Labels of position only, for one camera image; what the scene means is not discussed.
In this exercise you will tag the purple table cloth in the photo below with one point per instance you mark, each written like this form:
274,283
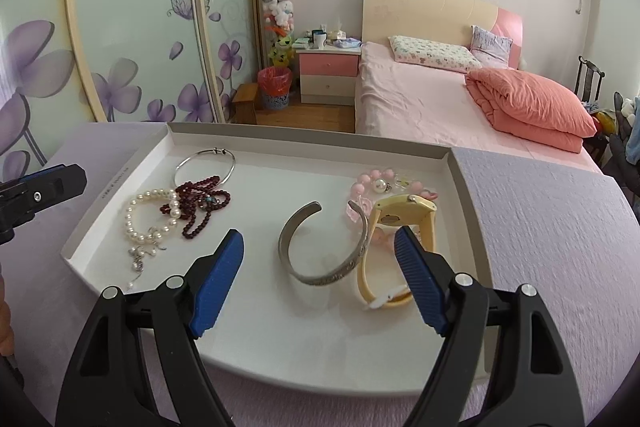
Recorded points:
569,232

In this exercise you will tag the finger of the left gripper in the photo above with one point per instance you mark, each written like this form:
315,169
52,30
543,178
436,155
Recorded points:
22,199

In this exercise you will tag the large pearl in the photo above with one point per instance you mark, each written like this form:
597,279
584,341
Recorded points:
380,186

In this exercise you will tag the grey cardboard tray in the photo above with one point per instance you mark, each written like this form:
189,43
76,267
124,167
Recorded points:
297,315

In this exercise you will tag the silver cuff bangle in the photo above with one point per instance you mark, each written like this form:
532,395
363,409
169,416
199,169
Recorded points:
325,255

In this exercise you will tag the bed with pink sheet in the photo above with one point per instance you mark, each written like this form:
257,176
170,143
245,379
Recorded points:
423,104

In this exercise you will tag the dark wooden chair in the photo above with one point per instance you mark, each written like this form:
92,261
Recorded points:
589,80

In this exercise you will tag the floral white pillow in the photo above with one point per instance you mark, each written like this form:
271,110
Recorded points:
434,54

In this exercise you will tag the folded coral duvet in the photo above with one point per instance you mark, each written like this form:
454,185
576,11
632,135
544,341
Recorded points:
531,107

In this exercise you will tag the person left hand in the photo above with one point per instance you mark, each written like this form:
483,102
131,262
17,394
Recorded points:
6,331

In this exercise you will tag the white mug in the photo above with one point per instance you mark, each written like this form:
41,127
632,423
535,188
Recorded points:
318,38

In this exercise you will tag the thin silver hoop bangle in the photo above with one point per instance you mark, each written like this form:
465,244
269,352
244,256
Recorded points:
216,161

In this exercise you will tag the sliding floral wardrobe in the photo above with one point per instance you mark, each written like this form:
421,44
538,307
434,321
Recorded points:
68,62

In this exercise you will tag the pink white nightstand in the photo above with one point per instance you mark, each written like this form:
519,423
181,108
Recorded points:
328,76

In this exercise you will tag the small wooden stool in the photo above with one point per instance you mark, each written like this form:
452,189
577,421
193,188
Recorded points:
244,103

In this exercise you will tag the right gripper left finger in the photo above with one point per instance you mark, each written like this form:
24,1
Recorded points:
106,382

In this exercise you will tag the red lined waste bin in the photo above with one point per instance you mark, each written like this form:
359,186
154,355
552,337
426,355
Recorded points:
274,84

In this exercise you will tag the plush toy display tube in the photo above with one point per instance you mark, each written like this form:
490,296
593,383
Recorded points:
277,31

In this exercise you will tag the grey office chair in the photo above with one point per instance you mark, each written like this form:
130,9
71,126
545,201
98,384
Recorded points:
617,166

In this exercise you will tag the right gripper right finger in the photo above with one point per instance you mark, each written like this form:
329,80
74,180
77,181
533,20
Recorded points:
531,382

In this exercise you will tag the small purple pillow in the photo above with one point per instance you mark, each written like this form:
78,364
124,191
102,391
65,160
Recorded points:
490,50

